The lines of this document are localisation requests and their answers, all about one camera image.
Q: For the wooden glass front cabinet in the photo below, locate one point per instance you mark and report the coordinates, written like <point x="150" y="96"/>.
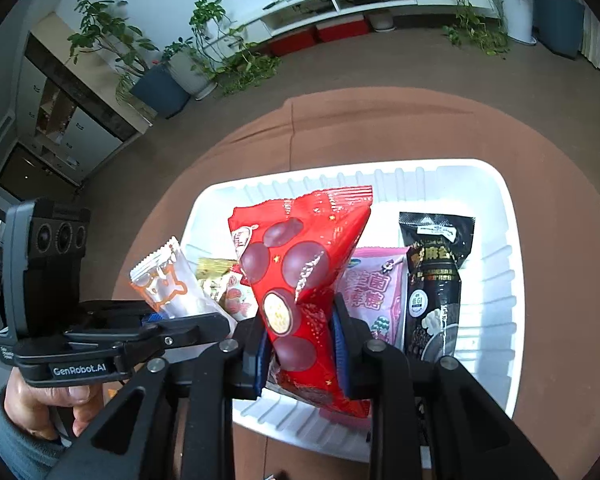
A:
<point x="80" y="135"/>

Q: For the white round device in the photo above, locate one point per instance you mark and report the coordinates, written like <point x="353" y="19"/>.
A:
<point x="382" y="21"/>

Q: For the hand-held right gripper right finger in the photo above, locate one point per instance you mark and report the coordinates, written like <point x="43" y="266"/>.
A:
<point x="341" y="350"/>

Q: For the small plant white pot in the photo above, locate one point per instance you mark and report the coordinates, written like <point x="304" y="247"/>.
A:
<point x="190" y="72"/>

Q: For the long black snack packet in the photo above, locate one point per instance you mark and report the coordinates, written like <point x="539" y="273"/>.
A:
<point x="435" y="280"/>

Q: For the pink cartoon snack packet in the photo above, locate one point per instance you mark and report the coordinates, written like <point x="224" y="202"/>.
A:
<point x="375" y="290"/>

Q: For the small red white packet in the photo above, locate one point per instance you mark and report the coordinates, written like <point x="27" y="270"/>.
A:
<point x="237" y="300"/>

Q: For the red storage box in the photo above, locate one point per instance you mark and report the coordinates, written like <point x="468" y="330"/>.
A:
<point x="292" y="42"/>
<point x="342" y="27"/>

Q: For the leafy tree plant blue pot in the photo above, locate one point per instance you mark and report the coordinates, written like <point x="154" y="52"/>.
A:
<point x="160" y="92"/>

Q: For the trailing vine plant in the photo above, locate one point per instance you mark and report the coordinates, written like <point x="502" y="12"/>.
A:
<point x="475" y="30"/>
<point x="240" y="65"/>

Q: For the person's left forearm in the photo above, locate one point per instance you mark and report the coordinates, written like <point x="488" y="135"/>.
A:
<point x="25" y="455"/>

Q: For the white packet orange print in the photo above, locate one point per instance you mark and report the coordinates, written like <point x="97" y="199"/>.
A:
<point x="175" y="285"/>

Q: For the beige curtain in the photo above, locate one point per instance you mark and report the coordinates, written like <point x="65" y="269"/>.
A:
<point x="596" y="40"/>

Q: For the white plastic tray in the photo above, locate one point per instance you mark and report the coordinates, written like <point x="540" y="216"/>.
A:
<point x="480" y="270"/>

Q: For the small gold packet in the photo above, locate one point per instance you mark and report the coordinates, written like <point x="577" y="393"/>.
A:
<point x="215" y="275"/>

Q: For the red snack bag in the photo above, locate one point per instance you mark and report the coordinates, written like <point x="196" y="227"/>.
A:
<point x="305" y="270"/>

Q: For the black remote control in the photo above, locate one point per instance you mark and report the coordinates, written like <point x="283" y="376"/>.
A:
<point x="271" y="5"/>

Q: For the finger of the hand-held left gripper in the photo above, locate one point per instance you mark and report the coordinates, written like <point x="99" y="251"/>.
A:
<point x="180" y="332"/>
<point x="115" y="315"/>

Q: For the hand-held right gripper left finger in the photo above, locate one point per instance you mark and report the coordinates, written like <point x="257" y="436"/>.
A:
<point x="262" y="360"/>

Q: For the broad leaf plant blue pot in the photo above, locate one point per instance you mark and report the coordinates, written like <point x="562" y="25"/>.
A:
<point x="560" y="20"/>

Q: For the person's left hand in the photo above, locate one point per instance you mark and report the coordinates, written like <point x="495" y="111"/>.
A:
<point x="35" y="410"/>

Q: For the bushy plant tall white pot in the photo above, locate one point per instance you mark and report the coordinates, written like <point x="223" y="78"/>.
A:
<point x="517" y="15"/>

